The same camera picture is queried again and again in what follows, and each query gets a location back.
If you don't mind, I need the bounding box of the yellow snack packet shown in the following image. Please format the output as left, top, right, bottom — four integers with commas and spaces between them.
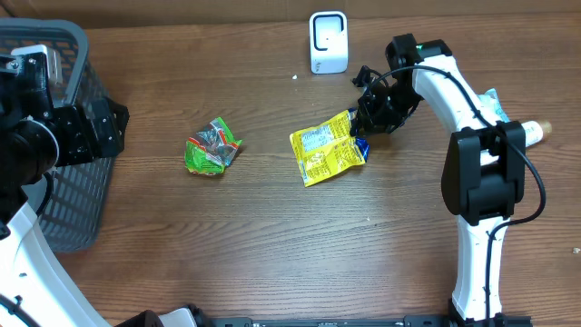
290, 108, 369, 187

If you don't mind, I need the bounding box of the teal tissue packet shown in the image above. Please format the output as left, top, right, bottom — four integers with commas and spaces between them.
479, 88, 510, 123

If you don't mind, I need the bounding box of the green snack packet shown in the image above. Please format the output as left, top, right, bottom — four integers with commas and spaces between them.
184, 117, 242, 176

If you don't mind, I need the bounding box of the white tube gold cap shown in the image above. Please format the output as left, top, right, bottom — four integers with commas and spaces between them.
480, 120, 554, 167

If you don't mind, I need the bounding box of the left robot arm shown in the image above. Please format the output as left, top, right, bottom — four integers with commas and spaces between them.
1, 46, 129, 326

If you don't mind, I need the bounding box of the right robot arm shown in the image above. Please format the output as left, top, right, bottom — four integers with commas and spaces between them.
350, 34, 526, 326

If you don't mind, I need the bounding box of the white barcode scanner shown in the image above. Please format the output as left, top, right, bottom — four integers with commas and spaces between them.
309, 11, 349, 74

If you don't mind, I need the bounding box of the grey plastic mesh basket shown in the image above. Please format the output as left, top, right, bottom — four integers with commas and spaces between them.
1, 18, 116, 253

